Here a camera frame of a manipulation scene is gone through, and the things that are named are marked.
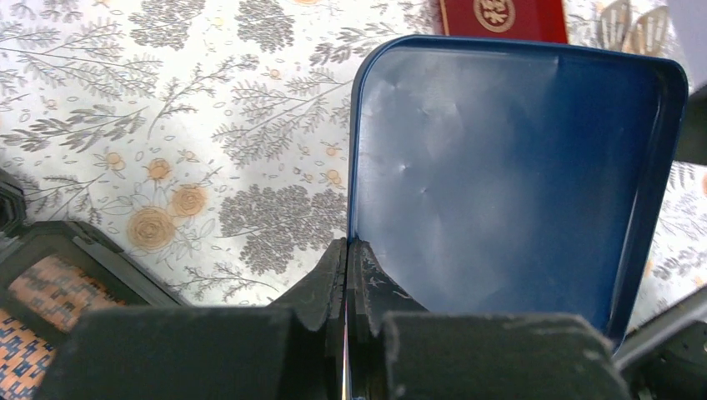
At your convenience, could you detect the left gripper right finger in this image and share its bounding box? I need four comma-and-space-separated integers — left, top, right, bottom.
347, 240, 629, 399

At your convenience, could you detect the black poker chip case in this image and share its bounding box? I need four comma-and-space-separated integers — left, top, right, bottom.
0, 167, 192, 400

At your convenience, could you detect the blue tin lid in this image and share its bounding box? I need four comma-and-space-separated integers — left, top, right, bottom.
348, 35, 688, 343

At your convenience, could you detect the red square tray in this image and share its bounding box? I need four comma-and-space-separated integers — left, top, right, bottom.
439, 0, 568, 44

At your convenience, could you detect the floral tablecloth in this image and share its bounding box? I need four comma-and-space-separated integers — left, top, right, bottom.
1, 1, 686, 306

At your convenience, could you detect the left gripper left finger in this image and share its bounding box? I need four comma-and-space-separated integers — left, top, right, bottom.
36, 238, 347, 399

